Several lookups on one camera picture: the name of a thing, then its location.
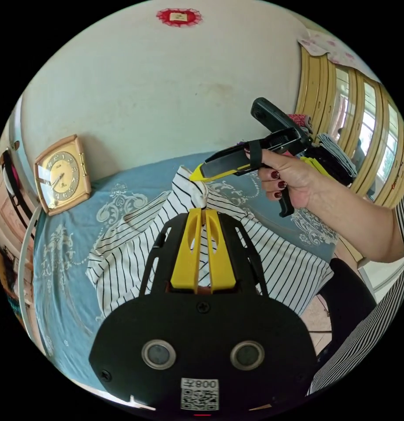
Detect pile of clothes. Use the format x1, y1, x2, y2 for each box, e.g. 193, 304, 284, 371
287, 113, 358, 187

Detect square beige clock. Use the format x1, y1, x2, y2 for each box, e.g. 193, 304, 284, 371
34, 134, 92, 217

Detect person's right hand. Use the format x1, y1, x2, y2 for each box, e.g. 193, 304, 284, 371
258, 149, 321, 210

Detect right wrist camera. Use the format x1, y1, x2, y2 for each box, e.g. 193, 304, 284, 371
250, 97, 310, 140

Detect person's body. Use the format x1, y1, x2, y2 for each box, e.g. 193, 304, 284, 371
306, 182, 404, 397

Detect white black striped short-sleeve shirt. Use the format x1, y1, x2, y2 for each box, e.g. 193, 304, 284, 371
86, 164, 335, 318

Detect person's right forearm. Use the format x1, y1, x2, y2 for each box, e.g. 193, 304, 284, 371
305, 171, 404, 264

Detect floral curtain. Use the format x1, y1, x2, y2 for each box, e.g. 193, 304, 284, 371
297, 29, 358, 66

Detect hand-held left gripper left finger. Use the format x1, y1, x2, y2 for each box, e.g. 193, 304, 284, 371
170, 208, 203, 294

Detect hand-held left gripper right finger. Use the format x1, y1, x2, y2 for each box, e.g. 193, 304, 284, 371
205, 209, 237, 294

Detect red round wall decoration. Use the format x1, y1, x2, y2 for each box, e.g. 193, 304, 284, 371
155, 7, 203, 28

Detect window with yellow frame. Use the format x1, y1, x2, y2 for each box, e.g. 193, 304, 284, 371
295, 31, 404, 208

